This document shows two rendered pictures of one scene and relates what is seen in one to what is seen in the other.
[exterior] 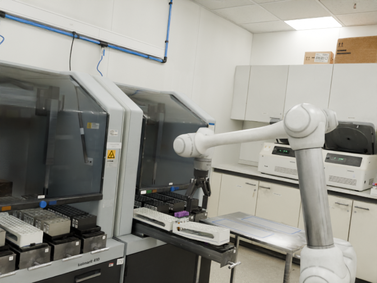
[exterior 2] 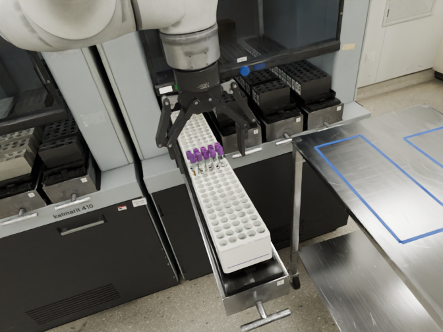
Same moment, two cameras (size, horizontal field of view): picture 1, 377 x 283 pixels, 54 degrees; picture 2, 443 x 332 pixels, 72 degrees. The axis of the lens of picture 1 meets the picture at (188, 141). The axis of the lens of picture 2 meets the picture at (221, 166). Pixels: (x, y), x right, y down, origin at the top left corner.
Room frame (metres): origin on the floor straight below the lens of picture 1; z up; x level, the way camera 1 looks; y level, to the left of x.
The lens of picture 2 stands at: (1.50, -0.42, 1.35)
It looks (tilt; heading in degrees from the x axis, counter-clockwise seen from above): 39 degrees down; 41
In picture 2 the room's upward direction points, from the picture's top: 10 degrees counter-clockwise
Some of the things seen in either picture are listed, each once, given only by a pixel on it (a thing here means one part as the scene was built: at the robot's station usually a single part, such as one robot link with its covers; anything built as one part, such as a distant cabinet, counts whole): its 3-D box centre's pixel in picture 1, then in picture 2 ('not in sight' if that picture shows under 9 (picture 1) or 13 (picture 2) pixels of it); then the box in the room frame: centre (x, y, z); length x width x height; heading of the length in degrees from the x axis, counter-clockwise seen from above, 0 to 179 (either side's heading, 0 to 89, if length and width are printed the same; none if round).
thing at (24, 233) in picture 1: (15, 231); not in sight; (1.62, 0.73, 0.83); 0.30 x 0.10 x 0.06; 52
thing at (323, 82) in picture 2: (192, 204); (314, 86); (2.47, -0.07, 0.85); 0.12 x 0.02 x 0.06; 141
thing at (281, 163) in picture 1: (293, 148); not in sight; (4.29, -1.23, 1.22); 0.62 x 0.56 x 0.64; 140
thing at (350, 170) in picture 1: (345, 153); not in sight; (3.93, -1.68, 1.24); 0.62 x 0.56 x 0.69; 142
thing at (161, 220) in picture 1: (155, 219); (195, 139); (2.05, 0.14, 0.83); 0.30 x 0.10 x 0.06; 52
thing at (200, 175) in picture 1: (200, 177); (198, 87); (1.88, -0.08, 1.12); 0.08 x 0.07 x 0.09; 142
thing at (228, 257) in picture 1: (178, 237); (213, 188); (1.94, 0.00, 0.78); 0.73 x 0.14 x 0.09; 52
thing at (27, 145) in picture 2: (50, 224); (15, 155); (1.72, 0.61, 0.85); 0.12 x 0.02 x 0.06; 141
